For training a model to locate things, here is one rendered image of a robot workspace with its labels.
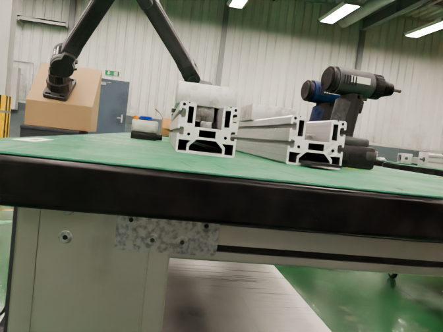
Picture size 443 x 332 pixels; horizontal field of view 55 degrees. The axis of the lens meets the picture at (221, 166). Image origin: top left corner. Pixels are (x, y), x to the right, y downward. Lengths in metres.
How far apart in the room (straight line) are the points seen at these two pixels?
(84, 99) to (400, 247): 1.32
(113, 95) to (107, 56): 1.10
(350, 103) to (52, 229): 0.71
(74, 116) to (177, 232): 1.21
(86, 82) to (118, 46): 10.98
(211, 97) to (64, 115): 0.94
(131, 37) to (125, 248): 12.32
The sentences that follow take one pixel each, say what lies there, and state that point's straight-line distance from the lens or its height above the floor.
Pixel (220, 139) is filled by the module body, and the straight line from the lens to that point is 0.71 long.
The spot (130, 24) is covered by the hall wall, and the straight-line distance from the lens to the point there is 12.82.
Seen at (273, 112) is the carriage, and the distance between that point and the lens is 1.06.
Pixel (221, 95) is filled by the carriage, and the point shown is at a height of 0.89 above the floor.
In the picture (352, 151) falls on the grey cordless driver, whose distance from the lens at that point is 0.98.
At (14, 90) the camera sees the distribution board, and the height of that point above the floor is 1.45.
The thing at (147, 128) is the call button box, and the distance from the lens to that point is 1.35.
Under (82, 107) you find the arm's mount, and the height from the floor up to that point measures 0.86.
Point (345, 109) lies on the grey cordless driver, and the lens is 0.99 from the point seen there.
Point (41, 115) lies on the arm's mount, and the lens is 1.66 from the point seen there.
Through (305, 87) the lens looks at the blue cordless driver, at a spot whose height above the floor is 0.98.
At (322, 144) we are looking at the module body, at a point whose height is 0.82.
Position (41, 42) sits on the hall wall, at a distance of 13.08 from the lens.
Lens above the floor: 0.81
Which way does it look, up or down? 4 degrees down
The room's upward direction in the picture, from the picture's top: 7 degrees clockwise
